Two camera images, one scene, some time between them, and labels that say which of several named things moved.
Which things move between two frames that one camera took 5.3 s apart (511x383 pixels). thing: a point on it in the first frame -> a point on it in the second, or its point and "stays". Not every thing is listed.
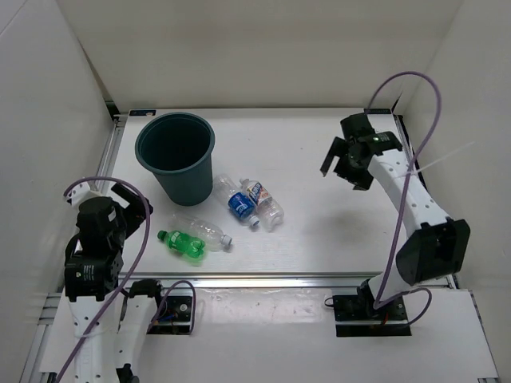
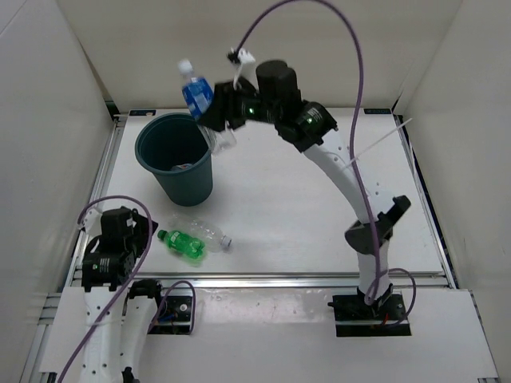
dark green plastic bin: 179,149 stays
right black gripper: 362,179 -> 223,107
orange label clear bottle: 270,211 -> 181,167
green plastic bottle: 183,243 stays
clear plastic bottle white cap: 212,237 stays
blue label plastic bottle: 238,200 -> 197,95
